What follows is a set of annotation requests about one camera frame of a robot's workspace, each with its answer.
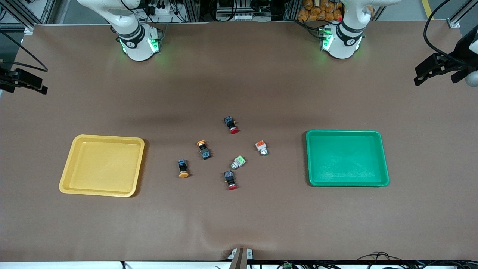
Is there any yellow mushroom push button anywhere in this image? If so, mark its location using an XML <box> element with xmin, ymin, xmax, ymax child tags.
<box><xmin>177</xmin><ymin>158</ymin><xmax>190</xmax><ymax>179</ymax></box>
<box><xmin>196</xmin><ymin>140</ymin><xmax>211</xmax><ymax>160</ymax></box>

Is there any yellow plastic tray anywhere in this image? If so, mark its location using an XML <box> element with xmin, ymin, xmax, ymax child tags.
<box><xmin>59</xmin><ymin>134</ymin><xmax>145</xmax><ymax>198</ymax></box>

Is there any green plastic tray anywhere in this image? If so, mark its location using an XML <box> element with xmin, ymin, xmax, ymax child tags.
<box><xmin>305</xmin><ymin>129</ymin><xmax>390</xmax><ymax>187</ymax></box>

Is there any pile of orange objects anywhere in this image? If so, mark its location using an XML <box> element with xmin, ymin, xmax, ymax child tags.
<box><xmin>298</xmin><ymin>0</ymin><xmax>343</xmax><ymax>22</ymax></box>

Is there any power strip with black plugs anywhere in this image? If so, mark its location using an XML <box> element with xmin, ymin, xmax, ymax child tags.
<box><xmin>144</xmin><ymin>0</ymin><xmax>187</xmax><ymax>24</ymax></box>

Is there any brown table mat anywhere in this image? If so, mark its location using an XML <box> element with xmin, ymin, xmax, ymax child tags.
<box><xmin>0</xmin><ymin>21</ymin><xmax>478</xmax><ymax>262</ymax></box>

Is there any white power strip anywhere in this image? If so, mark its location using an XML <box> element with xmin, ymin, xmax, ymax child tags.
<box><xmin>229</xmin><ymin>13</ymin><xmax>262</xmax><ymax>21</ymax></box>

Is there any red mushroom push button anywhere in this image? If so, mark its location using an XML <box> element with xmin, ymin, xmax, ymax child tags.
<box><xmin>223</xmin><ymin>170</ymin><xmax>239</xmax><ymax>191</ymax></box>
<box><xmin>224</xmin><ymin>116</ymin><xmax>239</xmax><ymax>135</ymax></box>

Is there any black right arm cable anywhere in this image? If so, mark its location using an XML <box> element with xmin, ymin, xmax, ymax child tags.
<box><xmin>0</xmin><ymin>30</ymin><xmax>49</xmax><ymax>72</ymax></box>

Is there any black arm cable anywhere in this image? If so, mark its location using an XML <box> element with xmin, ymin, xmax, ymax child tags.
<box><xmin>423</xmin><ymin>0</ymin><xmax>478</xmax><ymax>65</ymax></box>
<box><xmin>0</xmin><ymin>30</ymin><xmax>49</xmax><ymax>72</ymax></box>

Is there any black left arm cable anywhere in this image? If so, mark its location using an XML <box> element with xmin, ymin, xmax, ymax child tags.
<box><xmin>423</xmin><ymin>0</ymin><xmax>478</xmax><ymax>65</ymax></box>

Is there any aluminium frame profile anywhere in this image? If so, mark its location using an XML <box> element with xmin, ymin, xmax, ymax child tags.
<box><xmin>0</xmin><ymin>0</ymin><xmax>56</xmax><ymax>35</ymax></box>
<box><xmin>447</xmin><ymin>0</ymin><xmax>472</xmax><ymax>29</ymax></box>

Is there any aluminium frame post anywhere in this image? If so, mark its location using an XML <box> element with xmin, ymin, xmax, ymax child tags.
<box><xmin>185</xmin><ymin>0</ymin><xmax>200</xmax><ymax>22</ymax></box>
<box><xmin>285</xmin><ymin>0</ymin><xmax>299</xmax><ymax>21</ymax></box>

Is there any black cable bundle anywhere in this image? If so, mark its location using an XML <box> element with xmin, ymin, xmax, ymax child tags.
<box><xmin>357</xmin><ymin>252</ymin><xmax>417</xmax><ymax>269</ymax></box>

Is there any front camera mount bracket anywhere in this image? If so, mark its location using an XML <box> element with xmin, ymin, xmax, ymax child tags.
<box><xmin>229</xmin><ymin>248</ymin><xmax>254</xmax><ymax>269</ymax></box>

